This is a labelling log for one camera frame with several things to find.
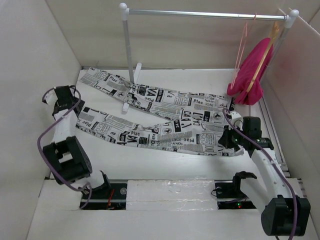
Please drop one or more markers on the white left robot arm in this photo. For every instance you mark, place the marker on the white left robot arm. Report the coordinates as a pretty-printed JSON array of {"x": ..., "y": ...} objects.
[{"x": 58, "y": 145}]

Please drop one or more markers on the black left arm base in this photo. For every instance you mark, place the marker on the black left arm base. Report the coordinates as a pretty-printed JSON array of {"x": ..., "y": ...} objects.
[{"x": 114, "y": 198}]

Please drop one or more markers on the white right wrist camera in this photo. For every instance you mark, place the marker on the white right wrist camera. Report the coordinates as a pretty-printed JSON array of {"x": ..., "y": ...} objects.
[{"x": 234, "y": 117}]

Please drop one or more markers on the pink wire hanger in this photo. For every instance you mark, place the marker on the pink wire hanger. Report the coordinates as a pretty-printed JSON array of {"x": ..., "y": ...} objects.
[{"x": 243, "y": 41}]

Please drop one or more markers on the wooden hanger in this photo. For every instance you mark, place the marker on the wooden hanger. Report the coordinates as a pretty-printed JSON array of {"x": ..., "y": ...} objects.
[{"x": 273, "y": 35}]

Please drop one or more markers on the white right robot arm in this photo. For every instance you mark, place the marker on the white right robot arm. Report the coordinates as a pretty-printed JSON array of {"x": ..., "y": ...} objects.
[{"x": 282, "y": 211}]

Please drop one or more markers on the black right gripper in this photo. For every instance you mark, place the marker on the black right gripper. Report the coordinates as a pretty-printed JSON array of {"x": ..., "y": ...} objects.
[{"x": 224, "y": 139}]

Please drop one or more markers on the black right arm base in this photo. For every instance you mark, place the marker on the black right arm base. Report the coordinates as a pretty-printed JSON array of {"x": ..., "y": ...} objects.
[{"x": 228, "y": 198}]

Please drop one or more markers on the newspaper print trousers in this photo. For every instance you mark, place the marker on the newspaper print trousers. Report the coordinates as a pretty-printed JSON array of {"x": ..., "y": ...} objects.
[{"x": 162, "y": 119}]

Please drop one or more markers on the pink garment on hanger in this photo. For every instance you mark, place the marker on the pink garment on hanger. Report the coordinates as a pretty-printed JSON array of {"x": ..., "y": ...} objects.
[{"x": 245, "y": 75}]

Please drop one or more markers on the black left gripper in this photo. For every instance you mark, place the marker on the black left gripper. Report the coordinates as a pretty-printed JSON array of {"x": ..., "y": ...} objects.
[{"x": 80, "y": 106}]

